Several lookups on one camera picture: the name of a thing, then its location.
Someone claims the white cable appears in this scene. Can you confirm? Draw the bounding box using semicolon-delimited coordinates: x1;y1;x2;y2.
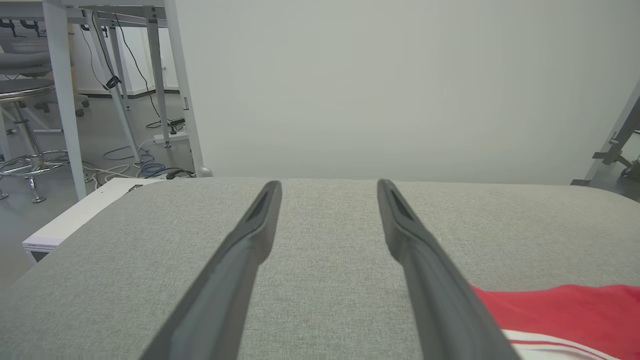
82;139;157;191

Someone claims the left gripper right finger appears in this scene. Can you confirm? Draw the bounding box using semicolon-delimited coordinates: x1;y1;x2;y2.
377;178;521;360

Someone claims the white power strip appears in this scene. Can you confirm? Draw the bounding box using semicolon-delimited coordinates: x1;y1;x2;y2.
153;130;190;146

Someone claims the white thin-legged table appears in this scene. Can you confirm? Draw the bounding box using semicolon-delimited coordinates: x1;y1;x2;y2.
80;5;174;166

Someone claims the red and white garment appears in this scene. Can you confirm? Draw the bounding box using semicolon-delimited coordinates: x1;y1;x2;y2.
472;284;640;360

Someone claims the blue cable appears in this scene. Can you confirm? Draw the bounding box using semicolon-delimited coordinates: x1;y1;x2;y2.
102;145;167;177

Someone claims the white box case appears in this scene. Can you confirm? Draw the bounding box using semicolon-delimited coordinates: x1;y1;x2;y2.
21;177;166;264

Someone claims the thin black cable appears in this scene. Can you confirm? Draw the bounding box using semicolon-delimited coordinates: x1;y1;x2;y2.
77;12;164;130

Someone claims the black seat chrome stool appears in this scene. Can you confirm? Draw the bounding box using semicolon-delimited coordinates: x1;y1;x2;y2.
0;77;92;204

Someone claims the grey metal stand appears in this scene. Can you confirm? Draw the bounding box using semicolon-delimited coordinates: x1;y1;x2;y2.
571;80;640;187

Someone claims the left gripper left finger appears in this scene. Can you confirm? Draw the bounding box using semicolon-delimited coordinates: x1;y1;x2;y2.
140;180;283;360

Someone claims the grey office chair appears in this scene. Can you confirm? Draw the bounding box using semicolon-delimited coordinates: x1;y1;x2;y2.
0;20;91;119

